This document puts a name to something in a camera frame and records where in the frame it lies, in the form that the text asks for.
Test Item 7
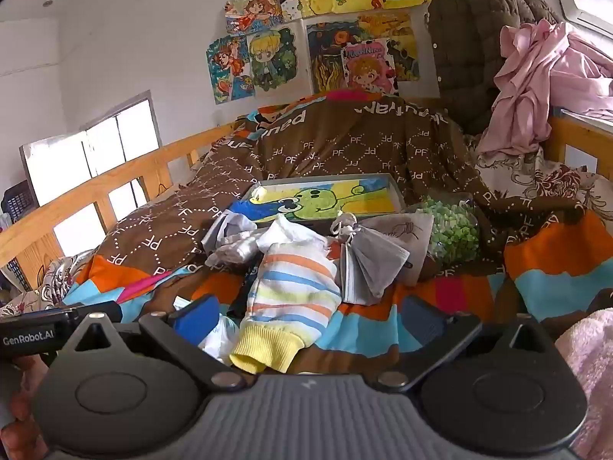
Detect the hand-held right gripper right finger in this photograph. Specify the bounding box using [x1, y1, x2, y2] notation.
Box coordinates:
[376, 296, 559, 391]

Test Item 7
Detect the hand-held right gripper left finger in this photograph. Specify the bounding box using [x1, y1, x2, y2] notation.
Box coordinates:
[57, 294, 247, 391]

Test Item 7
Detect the grey face mask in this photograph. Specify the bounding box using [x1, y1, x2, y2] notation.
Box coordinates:
[330, 213, 411, 306]

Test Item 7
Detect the striped knit sock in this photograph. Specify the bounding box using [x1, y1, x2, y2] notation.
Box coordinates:
[229, 213, 343, 375]

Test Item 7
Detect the grey tray with frog picture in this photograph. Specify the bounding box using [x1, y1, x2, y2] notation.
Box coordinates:
[237, 172, 405, 235]

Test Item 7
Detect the person's left hand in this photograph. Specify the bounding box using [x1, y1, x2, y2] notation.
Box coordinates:
[0, 355, 53, 460]

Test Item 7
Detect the white plastic bag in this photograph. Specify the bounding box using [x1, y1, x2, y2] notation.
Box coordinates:
[197, 314, 241, 366]

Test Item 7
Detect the clear bag of green pieces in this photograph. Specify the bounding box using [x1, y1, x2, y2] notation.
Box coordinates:
[420, 195, 480, 265]

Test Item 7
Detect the black plastic basket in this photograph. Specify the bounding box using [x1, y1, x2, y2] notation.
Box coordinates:
[0, 179, 40, 224]

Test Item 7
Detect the pink towel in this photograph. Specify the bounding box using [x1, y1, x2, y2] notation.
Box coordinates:
[558, 309, 613, 460]

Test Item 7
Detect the floral bedsheet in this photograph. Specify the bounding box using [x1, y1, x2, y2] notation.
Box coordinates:
[0, 146, 613, 318]

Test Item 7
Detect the brown printed blanket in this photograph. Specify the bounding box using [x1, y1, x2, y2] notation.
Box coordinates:
[96, 92, 587, 276]

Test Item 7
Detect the window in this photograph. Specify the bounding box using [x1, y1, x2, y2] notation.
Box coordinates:
[19, 97, 162, 256]

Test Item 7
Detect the wooden bed end board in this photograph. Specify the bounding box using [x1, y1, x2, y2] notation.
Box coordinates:
[546, 114, 613, 179]

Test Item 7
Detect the mermaid drawing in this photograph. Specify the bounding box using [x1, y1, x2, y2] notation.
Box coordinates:
[206, 36, 256, 105]

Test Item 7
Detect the pink-titled girl drawing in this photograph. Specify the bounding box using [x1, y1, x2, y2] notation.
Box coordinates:
[340, 39, 399, 95]

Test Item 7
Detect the pink cloth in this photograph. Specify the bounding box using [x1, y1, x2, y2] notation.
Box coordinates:
[476, 19, 613, 156]

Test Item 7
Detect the blond boy drawing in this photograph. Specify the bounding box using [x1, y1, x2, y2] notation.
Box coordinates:
[246, 26, 301, 95]

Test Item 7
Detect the brown quilted jacket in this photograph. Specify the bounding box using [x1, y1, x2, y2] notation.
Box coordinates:
[426, 0, 562, 136]

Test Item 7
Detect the orange-haired girl drawing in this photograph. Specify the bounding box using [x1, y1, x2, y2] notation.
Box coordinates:
[224, 0, 284, 35]

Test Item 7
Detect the white air conditioner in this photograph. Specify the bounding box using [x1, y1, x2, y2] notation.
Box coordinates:
[553, 0, 613, 38]

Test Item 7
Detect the grey drawstring pouch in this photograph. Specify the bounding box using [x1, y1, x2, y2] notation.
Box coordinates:
[357, 211, 435, 284]

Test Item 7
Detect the wooden bed rail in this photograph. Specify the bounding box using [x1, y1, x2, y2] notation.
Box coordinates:
[0, 122, 240, 276]

